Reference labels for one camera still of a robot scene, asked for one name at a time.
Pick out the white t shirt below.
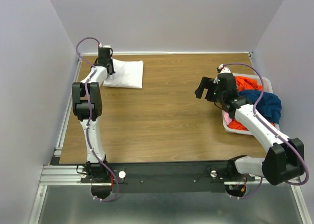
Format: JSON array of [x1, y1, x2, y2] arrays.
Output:
[[103, 59, 144, 89]]

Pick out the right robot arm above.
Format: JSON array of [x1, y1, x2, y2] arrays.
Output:
[[195, 73, 307, 185]]

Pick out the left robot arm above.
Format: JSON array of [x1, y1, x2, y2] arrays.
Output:
[[72, 46, 117, 182]]

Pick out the orange t shirt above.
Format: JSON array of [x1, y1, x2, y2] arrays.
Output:
[[228, 76, 262, 131]]

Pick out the pink t shirt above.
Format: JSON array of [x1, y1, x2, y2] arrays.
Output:
[[222, 111, 233, 125]]

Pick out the white plastic laundry basket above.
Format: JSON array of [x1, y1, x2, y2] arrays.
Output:
[[222, 73, 273, 136]]

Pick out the navy blue t shirt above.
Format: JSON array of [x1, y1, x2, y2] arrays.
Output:
[[238, 90, 282, 124]]

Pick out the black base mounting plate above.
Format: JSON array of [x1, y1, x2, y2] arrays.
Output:
[[78, 161, 255, 197]]

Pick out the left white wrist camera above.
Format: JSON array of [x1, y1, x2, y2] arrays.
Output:
[[98, 43, 113, 58]]

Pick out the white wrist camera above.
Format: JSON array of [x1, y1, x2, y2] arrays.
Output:
[[98, 43, 113, 58], [217, 64, 231, 74]]

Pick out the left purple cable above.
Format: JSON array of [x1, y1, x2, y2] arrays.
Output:
[[75, 37, 120, 202]]

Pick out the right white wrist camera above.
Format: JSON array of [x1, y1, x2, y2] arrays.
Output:
[[217, 64, 231, 74]]

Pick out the aluminium table frame rail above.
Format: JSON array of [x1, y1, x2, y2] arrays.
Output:
[[28, 52, 84, 224]]

